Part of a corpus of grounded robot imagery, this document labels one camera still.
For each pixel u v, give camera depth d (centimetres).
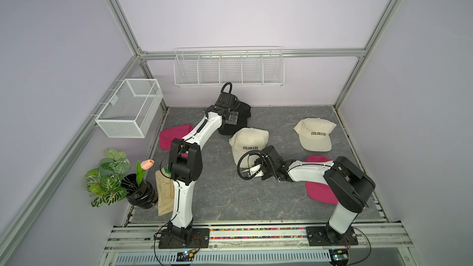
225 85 79
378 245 72
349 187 47
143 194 76
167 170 57
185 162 54
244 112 109
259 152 74
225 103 76
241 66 102
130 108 84
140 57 93
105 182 62
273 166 70
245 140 94
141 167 65
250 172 79
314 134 102
